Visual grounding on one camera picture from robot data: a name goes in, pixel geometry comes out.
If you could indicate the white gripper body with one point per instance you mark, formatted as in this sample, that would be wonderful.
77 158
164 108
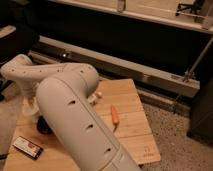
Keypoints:
29 105

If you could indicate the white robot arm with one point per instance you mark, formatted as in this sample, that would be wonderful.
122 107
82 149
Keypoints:
61 91

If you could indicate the red bowl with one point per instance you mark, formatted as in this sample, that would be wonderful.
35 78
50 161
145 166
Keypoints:
42 126

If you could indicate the black and white box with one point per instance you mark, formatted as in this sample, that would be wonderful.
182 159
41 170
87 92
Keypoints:
28 147

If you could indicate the small white bottle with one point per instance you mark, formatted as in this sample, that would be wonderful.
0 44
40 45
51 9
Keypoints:
94 98

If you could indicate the black office chair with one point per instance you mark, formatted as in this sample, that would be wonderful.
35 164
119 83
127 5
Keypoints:
18 41

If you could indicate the orange carrot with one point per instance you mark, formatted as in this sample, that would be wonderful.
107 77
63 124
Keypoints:
114 115

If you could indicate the grey metal floor rail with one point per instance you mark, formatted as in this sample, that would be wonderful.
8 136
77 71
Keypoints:
47 48

